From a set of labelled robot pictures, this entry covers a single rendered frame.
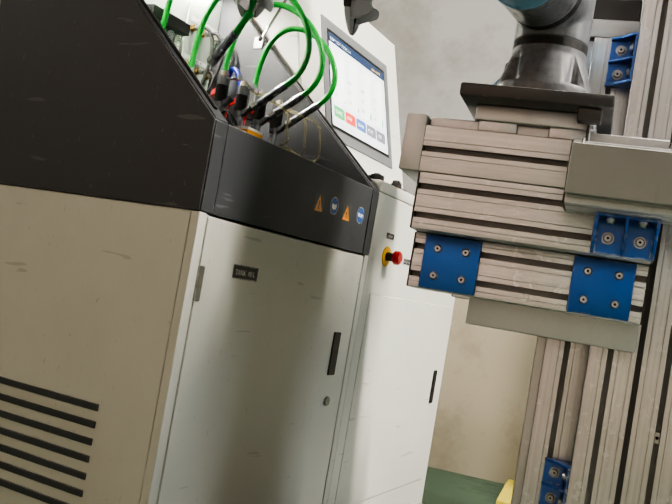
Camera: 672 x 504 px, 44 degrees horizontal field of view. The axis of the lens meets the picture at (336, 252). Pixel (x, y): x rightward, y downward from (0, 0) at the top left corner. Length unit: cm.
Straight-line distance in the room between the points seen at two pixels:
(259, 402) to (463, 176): 66
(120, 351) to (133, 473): 21
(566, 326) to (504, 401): 228
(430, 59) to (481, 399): 154
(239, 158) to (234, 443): 54
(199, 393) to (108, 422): 16
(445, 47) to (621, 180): 280
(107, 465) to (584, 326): 83
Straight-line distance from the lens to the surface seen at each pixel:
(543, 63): 132
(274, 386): 172
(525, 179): 128
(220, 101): 187
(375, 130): 261
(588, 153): 116
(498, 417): 367
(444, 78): 386
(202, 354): 149
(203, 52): 229
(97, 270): 154
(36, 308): 164
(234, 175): 149
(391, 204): 210
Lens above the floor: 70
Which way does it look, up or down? 2 degrees up
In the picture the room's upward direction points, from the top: 10 degrees clockwise
